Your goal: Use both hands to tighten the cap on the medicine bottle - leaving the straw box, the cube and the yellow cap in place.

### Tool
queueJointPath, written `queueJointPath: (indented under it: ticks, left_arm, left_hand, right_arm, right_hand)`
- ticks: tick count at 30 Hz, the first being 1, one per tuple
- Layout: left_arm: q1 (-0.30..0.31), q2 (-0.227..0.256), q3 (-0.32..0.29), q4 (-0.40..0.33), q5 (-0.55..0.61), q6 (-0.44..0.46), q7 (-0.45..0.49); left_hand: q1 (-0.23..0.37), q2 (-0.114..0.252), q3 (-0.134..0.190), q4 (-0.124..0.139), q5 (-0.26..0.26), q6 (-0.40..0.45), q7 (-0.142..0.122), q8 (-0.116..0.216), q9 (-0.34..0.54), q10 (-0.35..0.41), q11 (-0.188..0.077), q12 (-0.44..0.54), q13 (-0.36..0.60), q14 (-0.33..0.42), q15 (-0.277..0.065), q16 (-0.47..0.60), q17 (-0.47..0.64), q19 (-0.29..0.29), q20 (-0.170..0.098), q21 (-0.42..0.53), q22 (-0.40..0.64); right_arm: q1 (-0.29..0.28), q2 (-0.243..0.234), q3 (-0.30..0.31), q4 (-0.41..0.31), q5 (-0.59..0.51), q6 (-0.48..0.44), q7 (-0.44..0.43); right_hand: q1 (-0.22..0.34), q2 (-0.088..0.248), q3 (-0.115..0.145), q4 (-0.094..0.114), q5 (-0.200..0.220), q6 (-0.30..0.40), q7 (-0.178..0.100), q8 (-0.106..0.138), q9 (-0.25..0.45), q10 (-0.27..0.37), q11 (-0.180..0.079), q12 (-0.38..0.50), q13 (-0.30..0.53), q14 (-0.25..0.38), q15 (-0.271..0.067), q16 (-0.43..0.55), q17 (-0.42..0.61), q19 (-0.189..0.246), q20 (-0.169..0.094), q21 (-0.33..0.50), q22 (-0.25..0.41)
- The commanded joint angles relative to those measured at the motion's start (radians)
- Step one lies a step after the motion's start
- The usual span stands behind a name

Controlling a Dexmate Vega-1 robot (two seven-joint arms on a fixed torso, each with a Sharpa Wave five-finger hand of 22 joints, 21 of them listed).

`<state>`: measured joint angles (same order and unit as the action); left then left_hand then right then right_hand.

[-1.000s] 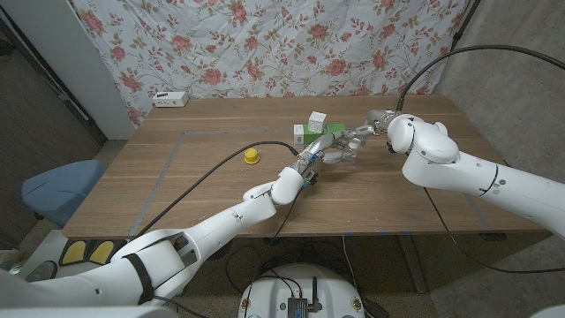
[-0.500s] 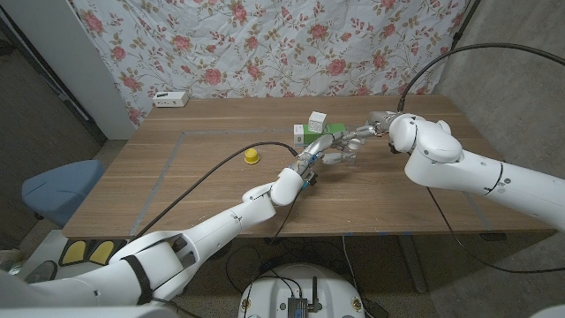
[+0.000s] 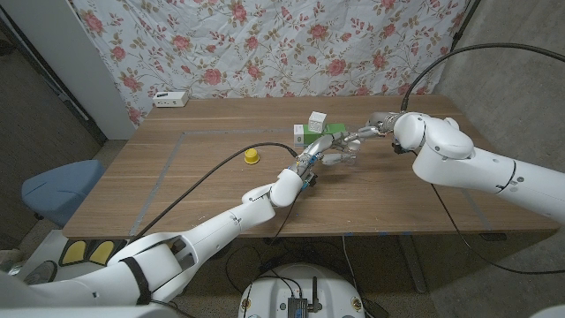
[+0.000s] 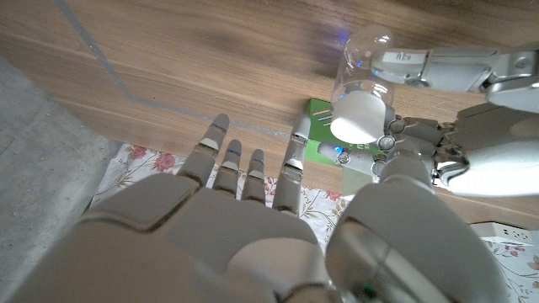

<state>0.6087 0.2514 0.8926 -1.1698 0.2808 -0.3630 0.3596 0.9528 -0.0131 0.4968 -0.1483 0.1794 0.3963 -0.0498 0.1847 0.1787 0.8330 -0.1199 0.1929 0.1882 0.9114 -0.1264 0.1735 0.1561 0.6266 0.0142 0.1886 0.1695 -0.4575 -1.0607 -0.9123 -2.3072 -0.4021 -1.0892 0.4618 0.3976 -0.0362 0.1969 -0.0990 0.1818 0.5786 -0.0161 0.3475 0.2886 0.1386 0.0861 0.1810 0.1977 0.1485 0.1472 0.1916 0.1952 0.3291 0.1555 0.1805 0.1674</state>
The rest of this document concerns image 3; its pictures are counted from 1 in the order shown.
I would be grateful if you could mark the yellow black foot pedal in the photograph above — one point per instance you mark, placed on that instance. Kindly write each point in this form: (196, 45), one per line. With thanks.
(73, 252)
(101, 250)

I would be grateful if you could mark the blue padded stool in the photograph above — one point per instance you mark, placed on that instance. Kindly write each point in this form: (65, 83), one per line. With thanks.
(62, 187)

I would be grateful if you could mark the white cube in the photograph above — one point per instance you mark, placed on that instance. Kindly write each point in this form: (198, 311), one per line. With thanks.
(317, 122)

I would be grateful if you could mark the clear white-capped medicine bottle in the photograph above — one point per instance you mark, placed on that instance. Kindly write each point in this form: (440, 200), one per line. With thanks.
(353, 148)

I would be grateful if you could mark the white power strip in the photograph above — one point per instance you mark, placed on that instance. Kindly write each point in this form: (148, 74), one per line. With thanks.
(170, 99)

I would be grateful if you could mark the green flexible straws box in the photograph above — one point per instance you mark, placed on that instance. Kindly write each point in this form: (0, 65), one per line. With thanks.
(304, 137)

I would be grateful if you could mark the yellow bottle cap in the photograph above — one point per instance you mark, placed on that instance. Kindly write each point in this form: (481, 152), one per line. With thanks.
(251, 156)

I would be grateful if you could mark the black electronics box with antenna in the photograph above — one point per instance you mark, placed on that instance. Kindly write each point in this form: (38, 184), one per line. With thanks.
(298, 305)

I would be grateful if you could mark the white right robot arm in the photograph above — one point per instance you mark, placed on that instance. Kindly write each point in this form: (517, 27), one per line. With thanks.
(476, 168)

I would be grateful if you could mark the grey slipper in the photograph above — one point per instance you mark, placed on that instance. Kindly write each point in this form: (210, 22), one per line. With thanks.
(39, 274)

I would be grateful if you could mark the black backdrop stand pole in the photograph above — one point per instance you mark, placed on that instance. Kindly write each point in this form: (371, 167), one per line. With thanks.
(464, 20)

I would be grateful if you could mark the floral backdrop cloth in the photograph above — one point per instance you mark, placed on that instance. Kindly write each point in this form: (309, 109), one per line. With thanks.
(273, 48)

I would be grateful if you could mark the white robot torso base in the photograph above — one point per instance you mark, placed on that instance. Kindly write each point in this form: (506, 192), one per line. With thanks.
(273, 291)

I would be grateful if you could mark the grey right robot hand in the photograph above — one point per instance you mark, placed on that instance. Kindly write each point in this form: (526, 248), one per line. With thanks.
(375, 128)

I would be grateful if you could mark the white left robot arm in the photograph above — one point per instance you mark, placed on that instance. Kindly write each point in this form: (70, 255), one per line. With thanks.
(198, 236)

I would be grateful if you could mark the white board panel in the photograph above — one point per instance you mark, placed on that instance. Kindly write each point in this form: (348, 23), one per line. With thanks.
(75, 57)

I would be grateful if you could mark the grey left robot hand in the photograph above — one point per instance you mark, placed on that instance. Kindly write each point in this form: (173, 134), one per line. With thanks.
(315, 152)

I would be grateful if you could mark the grey table leg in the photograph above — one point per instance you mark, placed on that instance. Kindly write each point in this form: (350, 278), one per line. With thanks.
(412, 265)

